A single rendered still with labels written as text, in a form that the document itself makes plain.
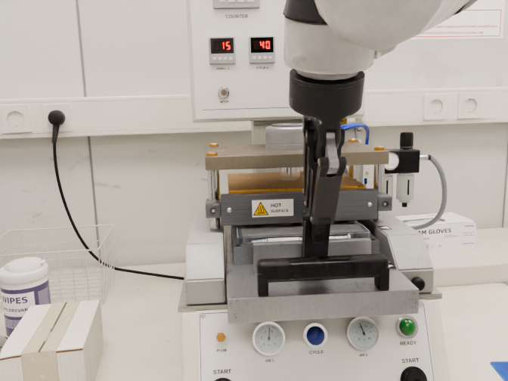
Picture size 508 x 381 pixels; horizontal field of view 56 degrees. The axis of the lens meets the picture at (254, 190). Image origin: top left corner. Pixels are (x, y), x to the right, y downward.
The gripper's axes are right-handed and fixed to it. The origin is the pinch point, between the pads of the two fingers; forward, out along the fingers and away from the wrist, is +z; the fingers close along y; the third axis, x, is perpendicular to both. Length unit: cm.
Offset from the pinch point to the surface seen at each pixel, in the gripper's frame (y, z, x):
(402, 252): -3.4, 5.6, 12.6
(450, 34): -88, -4, 52
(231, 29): -42.5, -15.9, -9.2
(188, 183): -69, 31, -22
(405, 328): 4.1, 11.9, 11.5
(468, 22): -89, -7, 57
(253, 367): 6.4, 15.2, -8.0
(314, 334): 4.6, 11.8, -0.2
